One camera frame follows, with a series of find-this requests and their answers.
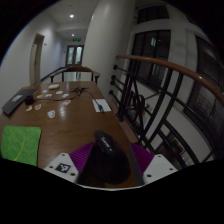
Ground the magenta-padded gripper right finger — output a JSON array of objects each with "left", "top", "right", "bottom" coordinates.
[{"left": 128, "top": 142, "right": 179, "bottom": 186}]

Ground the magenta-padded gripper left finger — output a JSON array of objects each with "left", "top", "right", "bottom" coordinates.
[{"left": 43, "top": 141, "right": 96, "bottom": 184}]

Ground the black computer mouse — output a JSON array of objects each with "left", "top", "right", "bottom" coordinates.
[{"left": 77, "top": 129, "right": 132, "bottom": 188}]

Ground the green grass-print mouse pad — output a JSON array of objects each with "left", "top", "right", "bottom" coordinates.
[{"left": 0, "top": 124, "right": 43, "bottom": 167}]

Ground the small white card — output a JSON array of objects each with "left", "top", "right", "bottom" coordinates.
[{"left": 46, "top": 109, "right": 57, "bottom": 119}]

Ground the white paper sheet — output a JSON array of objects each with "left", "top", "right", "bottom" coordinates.
[{"left": 91, "top": 98, "right": 112, "bottom": 113}]

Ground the small black box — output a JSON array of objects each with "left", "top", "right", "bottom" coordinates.
[{"left": 23, "top": 94, "right": 35, "bottom": 106}]

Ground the black closed laptop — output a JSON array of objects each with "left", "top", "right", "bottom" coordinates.
[{"left": 1, "top": 87, "right": 39, "bottom": 117}]

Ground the wooden armchair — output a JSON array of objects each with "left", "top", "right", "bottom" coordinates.
[{"left": 49, "top": 65, "right": 102, "bottom": 84}]

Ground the black railing with wooden handrail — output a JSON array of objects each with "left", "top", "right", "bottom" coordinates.
[{"left": 109, "top": 54, "right": 224, "bottom": 168}]

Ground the white side door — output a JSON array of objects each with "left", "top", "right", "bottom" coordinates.
[{"left": 29, "top": 33, "right": 45, "bottom": 86}]

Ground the glass double door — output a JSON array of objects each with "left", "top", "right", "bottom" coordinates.
[{"left": 65, "top": 44, "right": 84, "bottom": 67}]

